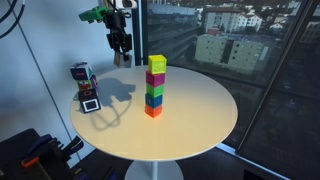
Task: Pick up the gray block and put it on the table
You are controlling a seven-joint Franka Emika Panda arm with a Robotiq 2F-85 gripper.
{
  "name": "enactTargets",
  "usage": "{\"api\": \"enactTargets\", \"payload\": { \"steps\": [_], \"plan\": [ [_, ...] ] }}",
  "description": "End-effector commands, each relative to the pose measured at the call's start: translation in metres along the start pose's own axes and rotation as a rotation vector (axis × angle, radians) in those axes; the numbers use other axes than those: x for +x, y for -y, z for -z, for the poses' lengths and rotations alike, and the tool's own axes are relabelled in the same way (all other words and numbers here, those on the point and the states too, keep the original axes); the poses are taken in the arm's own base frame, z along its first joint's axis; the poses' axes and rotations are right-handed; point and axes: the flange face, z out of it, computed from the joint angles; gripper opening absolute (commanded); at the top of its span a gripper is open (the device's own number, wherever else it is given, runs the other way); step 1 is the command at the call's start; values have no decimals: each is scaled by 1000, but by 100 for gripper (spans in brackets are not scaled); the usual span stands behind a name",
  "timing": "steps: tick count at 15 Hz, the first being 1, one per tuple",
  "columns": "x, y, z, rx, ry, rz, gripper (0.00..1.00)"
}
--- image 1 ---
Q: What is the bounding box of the orange clamp handle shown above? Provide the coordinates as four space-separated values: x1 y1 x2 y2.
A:
21 156 41 168

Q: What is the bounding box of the orange block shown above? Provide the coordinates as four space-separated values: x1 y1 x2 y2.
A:
144 104 164 119

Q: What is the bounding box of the white table pedestal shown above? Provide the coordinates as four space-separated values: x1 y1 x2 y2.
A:
124 160 185 180

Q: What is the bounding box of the black soft cube letter D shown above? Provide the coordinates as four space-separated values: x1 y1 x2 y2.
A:
77 88 102 115

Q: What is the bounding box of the dark window frame post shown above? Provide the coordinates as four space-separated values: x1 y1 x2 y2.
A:
130 0 149 66
234 0 320 156

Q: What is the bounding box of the black equipment case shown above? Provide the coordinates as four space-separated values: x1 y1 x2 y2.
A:
0 128 84 180

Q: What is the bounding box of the pale apartment building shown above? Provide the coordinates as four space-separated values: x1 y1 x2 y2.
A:
194 33 270 75

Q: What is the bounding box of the green block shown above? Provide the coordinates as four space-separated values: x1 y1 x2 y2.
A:
145 83 165 98

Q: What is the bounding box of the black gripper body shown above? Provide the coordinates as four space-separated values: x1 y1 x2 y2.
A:
104 11 130 37

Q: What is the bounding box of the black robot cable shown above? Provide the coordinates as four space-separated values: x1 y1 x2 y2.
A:
0 0 27 40
0 0 18 25

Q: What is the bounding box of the blue clamp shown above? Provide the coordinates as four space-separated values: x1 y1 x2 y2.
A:
27 133 54 155

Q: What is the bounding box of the gray block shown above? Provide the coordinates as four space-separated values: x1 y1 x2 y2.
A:
113 49 133 69

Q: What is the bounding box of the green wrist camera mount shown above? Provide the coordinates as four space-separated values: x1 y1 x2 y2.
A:
78 5 108 25

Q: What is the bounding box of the blue block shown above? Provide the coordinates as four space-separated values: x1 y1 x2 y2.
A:
144 93 164 109

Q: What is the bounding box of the yellow block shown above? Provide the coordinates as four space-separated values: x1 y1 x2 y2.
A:
148 54 168 75

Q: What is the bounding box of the magenta block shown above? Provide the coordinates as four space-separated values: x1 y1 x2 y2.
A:
145 69 166 88

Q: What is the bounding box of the soft cube with orange face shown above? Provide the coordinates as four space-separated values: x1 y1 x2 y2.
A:
76 74 99 92

